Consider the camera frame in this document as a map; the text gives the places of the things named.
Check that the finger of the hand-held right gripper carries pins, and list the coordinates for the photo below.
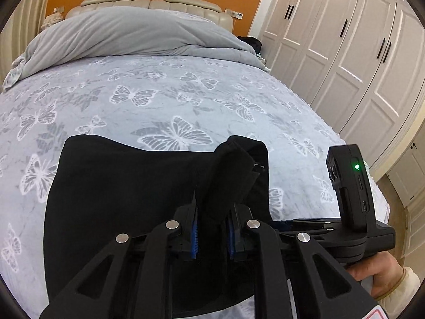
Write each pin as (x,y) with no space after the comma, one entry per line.
(312,225)

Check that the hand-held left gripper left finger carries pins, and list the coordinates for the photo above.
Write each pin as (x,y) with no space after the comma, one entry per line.
(194,236)

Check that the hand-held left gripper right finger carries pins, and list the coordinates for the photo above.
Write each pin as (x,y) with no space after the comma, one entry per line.
(231,236)

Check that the black pants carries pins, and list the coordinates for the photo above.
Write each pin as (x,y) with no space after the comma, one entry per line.
(126,199)

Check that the person's right forearm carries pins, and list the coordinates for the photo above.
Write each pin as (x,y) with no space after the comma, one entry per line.
(401,292)

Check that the person's right hand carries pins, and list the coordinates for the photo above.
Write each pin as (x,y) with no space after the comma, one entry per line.
(375,269)

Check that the small white cabinet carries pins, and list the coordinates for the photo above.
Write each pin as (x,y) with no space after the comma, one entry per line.
(408,172)

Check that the white panelled wardrobe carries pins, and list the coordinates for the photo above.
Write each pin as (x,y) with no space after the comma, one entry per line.
(348,40)

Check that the butterfly print bed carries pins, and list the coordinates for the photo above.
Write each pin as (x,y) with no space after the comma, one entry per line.
(132,83)

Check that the black bag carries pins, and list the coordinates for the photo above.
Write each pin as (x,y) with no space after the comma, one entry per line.
(252,44)

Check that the grey duvet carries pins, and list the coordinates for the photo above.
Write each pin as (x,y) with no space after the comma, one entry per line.
(116,33)

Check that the beige padded headboard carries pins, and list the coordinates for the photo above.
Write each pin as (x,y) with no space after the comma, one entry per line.
(186,6)

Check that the white fluffy ornament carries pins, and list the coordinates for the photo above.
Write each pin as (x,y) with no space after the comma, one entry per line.
(52,19)

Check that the white pleated curtain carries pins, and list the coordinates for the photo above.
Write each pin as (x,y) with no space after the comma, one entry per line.
(23,3)

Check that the white wall switch panel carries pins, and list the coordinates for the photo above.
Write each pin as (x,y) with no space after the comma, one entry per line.
(235,14)

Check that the wall socket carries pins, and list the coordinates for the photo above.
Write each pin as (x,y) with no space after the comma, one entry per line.
(59,9)

